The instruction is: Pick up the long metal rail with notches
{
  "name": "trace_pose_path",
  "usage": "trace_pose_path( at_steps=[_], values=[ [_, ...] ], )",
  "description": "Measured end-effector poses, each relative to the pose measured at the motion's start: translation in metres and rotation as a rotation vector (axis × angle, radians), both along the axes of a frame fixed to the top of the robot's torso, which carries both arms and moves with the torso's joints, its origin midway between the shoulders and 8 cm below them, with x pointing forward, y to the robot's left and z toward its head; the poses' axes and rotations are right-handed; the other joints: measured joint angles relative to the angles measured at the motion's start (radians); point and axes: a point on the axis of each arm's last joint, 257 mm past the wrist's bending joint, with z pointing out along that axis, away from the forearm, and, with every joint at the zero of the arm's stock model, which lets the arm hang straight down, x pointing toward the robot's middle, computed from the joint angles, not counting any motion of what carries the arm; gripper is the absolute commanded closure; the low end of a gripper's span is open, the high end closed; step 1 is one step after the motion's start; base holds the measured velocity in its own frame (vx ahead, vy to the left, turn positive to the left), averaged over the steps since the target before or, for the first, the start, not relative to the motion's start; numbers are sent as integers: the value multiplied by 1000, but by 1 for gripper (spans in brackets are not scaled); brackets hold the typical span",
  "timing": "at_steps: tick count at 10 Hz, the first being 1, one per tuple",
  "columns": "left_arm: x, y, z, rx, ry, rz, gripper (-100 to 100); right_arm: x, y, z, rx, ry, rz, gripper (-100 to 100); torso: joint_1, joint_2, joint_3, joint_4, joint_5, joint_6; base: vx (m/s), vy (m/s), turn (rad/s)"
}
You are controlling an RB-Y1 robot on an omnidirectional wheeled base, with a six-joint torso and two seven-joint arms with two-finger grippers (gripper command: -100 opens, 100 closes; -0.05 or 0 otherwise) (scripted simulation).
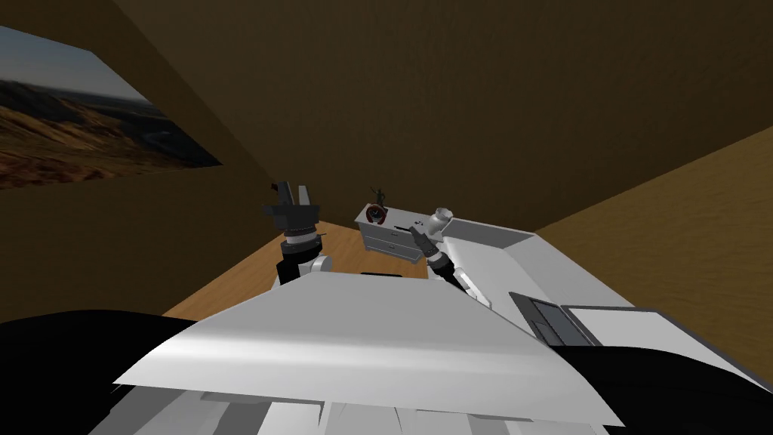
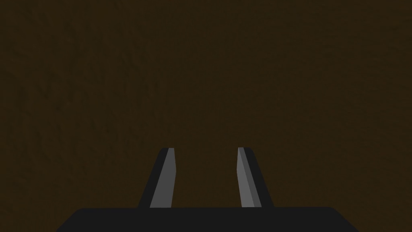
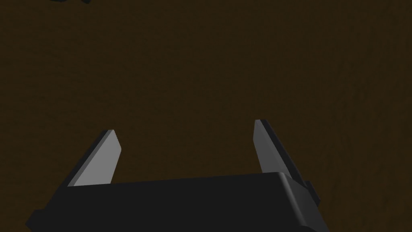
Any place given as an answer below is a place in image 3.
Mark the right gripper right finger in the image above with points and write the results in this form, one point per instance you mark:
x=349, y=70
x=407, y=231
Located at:
x=273, y=154

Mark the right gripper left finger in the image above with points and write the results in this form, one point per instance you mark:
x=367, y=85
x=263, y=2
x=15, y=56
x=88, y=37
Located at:
x=98, y=164

